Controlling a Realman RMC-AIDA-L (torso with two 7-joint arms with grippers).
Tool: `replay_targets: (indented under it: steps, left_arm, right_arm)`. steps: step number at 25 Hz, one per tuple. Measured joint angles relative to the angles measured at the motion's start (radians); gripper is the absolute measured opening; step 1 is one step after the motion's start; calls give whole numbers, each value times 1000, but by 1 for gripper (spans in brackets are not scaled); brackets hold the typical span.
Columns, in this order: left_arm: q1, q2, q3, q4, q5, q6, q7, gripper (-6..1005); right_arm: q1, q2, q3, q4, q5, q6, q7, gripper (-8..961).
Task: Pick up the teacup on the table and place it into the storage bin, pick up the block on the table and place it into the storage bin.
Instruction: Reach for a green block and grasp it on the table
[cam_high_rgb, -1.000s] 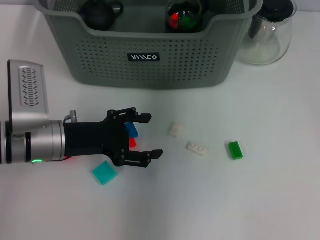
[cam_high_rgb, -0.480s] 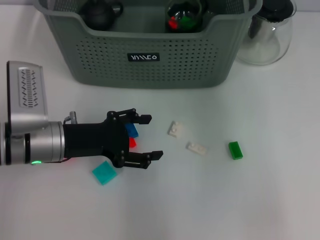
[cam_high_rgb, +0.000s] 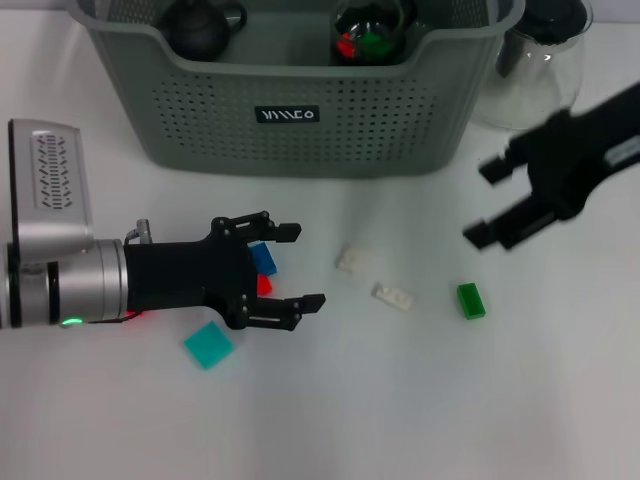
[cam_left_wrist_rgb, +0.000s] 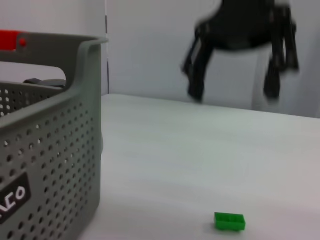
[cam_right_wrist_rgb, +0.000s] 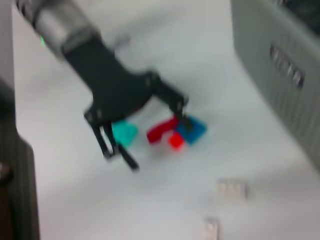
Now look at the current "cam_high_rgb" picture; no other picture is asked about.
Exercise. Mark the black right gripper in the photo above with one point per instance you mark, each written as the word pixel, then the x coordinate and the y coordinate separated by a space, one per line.
pixel 565 160

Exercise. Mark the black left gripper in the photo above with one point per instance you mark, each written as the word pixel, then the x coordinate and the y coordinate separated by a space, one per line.
pixel 190 275

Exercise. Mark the white two-stud plate brick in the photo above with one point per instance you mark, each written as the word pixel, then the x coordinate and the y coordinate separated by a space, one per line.
pixel 352 259
pixel 395 296

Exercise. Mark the green rectangular brick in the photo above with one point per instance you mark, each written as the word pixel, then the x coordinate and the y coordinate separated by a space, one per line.
pixel 470 301

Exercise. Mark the bright red sloped brick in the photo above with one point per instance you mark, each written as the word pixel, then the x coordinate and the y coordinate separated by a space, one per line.
pixel 135 316

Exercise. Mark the green notched brick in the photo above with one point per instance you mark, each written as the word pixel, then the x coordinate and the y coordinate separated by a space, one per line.
pixel 372 44

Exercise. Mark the small red brick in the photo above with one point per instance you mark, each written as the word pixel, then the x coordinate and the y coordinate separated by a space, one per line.
pixel 264 286
pixel 346 47

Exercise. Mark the glass teacup with black sleeve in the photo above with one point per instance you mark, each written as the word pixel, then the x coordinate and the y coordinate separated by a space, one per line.
pixel 367 15

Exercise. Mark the grey perforated storage bin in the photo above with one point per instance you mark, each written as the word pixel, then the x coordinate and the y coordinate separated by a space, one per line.
pixel 300 150

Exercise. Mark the blue square plate brick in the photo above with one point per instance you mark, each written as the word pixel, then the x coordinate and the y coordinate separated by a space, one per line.
pixel 262 260

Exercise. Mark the teal square plate brick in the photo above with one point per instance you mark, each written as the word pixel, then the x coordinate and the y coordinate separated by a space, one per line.
pixel 208 346

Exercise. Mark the glass carafe with black lid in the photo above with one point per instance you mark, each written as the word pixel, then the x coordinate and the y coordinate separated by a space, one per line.
pixel 540 75

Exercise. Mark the silver wrist connector stub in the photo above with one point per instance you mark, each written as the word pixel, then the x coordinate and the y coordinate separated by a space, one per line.
pixel 142 230

